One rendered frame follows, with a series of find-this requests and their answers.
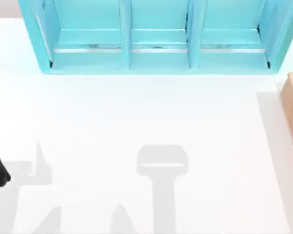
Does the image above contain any light blue rack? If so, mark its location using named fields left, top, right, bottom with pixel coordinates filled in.
left=17, top=0, right=293, bottom=75

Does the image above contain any shallow salmon-coloured box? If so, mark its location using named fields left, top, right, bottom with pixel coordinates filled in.
left=280, top=72, right=293, bottom=169

